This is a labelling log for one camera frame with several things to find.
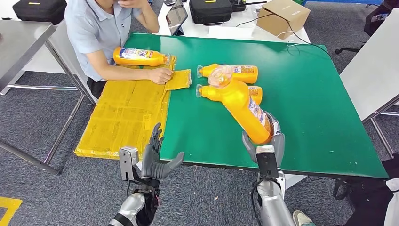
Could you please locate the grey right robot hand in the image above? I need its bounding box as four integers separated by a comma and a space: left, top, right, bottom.
241, 111, 287, 168

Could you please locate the black bag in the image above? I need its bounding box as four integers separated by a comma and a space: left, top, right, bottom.
332, 159, 399, 203

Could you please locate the white table leg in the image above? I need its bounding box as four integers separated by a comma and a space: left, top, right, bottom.
280, 173, 308, 191

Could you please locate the blue steel rack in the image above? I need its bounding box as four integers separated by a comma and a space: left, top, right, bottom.
301, 0, 383, 7

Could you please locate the yellow taped cardboard sheet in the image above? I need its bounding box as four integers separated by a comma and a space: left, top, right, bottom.
73, 56, 192, 160

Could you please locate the person's left hand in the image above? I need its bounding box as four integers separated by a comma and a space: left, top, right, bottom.
118, 0, 149, 9

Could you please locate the black carrying case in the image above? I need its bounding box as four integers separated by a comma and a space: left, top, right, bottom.
12, 0, 68, 25
189, 0, 233, 25

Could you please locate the dark tablet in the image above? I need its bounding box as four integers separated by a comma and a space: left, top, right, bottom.
165, 0, 189, 36

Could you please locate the orange detergent bottle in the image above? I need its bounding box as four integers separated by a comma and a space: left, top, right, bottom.
207, 65, 275, 145
195, 83, 263, 106
196, 64, 259, 85
112, 47, 172, 68

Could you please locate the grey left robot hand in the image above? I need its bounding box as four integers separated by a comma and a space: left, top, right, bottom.
141, 122, 186, 181

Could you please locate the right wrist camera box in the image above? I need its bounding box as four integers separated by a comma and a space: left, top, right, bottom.
255, 145, 280, 179

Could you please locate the white desk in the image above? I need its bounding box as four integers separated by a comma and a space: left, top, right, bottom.
152, 0, 311, 45

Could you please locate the person's right hand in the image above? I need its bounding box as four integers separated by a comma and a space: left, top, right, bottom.
146, 67, 175, 85

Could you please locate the white cable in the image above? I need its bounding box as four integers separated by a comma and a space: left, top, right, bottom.
276, 29, 309, 49

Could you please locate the black radio device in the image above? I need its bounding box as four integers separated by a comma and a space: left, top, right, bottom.
230, 0, 267, 13

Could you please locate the dark smartphone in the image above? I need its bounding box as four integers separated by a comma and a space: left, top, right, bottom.
163, 0, 188, 8

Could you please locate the black cable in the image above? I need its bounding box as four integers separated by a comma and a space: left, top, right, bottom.
236, 12, 332, 59

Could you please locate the grey steel table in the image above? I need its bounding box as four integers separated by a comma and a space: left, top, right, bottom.
0, 20, 97, 177

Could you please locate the white side table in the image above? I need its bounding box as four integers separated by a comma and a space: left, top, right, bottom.
22, 17, 98, 105
339, 9, 399, 160

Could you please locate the black office chair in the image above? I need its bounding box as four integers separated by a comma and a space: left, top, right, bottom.
334, 0, 399, 55

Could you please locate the brown cardboard box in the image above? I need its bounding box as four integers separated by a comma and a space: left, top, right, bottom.
256, 0, 311, 40

